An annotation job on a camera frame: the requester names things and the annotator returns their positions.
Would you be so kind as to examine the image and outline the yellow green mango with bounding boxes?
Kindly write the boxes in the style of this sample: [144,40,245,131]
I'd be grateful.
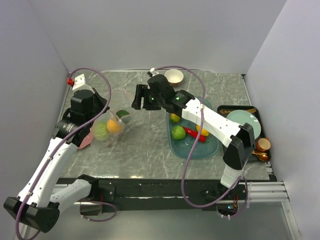
[169,113,181,124]

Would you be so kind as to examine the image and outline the beige ceramic bowl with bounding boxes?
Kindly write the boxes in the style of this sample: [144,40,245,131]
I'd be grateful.
[164,69,184,87]

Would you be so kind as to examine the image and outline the teal plastic food tray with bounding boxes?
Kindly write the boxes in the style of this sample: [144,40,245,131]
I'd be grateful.
[166,96,221,160]

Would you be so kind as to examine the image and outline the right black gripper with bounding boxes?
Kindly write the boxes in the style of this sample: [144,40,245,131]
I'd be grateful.
[131,84,165,111]

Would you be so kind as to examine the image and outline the clear zip top bag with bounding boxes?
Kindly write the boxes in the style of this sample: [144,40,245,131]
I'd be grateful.
[91,109,132,147]

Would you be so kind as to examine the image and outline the red chili pepper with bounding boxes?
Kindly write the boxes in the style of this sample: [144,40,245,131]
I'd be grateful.
[183,126,206,143]

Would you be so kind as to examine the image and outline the pink plate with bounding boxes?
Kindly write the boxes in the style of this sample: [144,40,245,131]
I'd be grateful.
[78,130,94,150]

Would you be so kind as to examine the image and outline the light green plate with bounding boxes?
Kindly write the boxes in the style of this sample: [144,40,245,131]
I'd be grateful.
[226,110,262,140]

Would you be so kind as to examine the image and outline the wooden chopsticks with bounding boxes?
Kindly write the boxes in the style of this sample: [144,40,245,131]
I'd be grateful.
[245,108,257,114]

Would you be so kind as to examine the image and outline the yellow lemon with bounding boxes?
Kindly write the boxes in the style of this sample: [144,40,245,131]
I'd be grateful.
[196,125,210,137]

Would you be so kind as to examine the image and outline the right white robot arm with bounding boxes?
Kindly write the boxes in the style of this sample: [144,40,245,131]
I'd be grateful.
[131,69,256,199]

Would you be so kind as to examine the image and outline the dark green avocado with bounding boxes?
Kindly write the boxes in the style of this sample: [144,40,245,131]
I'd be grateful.
[116,109,132,124]

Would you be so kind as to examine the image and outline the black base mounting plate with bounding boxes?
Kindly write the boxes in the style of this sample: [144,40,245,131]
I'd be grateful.
[69,174,248,216]

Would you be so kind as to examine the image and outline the small green lettuce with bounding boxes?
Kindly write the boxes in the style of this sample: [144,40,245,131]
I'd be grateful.
[171,125,186,141]

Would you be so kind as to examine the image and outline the pale green cabbage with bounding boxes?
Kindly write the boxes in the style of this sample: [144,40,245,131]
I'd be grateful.
[92,121,110,141]

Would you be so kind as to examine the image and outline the black serving tray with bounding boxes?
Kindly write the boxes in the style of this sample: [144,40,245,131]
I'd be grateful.
[216,104,272,163]

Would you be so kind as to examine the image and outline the orange fruit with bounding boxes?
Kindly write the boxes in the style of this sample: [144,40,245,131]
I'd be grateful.
[106,119,124,134]

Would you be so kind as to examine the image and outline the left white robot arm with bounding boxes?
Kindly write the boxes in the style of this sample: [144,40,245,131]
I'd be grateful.
[3,74,109,233]

